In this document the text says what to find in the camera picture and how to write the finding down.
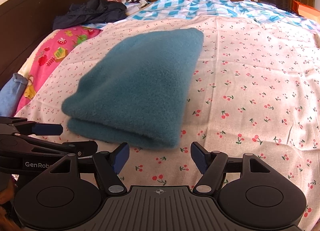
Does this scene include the teal fuzzy sweater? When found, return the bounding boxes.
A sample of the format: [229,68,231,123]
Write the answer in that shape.
[62,28,204,150]

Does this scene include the light blue denim garment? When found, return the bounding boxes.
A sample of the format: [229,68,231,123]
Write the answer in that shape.
[0,73,28,117]

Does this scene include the white cherry print sheet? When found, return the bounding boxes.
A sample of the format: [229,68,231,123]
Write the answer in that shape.
[13,14,320,231]

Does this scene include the pink cartoon print bedsheet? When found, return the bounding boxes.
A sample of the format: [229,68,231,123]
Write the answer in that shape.
[16,26,101,112]

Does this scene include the dark wooden headboard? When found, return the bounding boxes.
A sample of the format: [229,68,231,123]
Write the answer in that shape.
[1,0,89,86]

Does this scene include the dark navy jacket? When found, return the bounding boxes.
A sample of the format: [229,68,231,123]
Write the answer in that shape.
[53,0,127,30]

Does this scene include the blue diamond pattern quilt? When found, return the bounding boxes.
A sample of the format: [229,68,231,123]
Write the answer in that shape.
[82,0,320,34]

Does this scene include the orange box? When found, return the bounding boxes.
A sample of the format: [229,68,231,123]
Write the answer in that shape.
[292,0,320,23]

